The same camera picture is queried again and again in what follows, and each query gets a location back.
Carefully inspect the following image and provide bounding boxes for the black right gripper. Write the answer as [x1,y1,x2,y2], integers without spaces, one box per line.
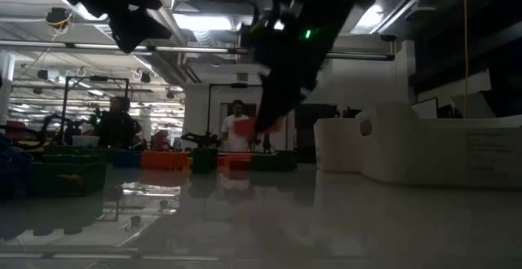
[240,0,352,135]

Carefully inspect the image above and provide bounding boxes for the orange-red long studded brick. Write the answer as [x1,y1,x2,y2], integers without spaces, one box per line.
[233,116,283,138]

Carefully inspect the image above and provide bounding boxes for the green long studded brick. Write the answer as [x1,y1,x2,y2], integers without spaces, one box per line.
[250,150,299,173]

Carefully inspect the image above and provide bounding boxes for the green small studded block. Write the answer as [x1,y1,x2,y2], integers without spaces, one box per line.
[190,147,219,174]

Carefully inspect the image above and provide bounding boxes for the blue small studded block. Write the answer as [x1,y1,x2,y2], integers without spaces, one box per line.
[0,148,34,199]
[110,149,143,169]

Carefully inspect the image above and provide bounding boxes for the red long studded brick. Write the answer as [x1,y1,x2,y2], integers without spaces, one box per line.
[140,150,191,171]

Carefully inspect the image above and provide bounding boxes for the green bin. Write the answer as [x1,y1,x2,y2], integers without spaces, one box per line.
[27,158,108,199]

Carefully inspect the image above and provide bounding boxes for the person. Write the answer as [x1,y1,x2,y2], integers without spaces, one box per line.
[219,99,256,152]
[95,95,138,150]

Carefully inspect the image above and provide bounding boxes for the white plastic bin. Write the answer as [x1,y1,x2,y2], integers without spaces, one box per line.
[312,117,368,175]
[355,100,522,192]

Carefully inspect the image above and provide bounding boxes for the white container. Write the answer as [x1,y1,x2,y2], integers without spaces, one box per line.
[72,135,100,148]

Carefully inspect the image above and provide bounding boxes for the black frame station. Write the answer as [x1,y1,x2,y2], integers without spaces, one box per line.
[206,82,268,152]
[60,75,130,148]

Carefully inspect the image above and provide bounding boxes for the horizontal metal rail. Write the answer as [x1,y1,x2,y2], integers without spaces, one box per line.
[0,39,396,61]

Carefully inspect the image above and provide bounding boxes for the hanging cord reel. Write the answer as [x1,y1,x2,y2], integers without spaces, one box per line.
[44,7,73,30]

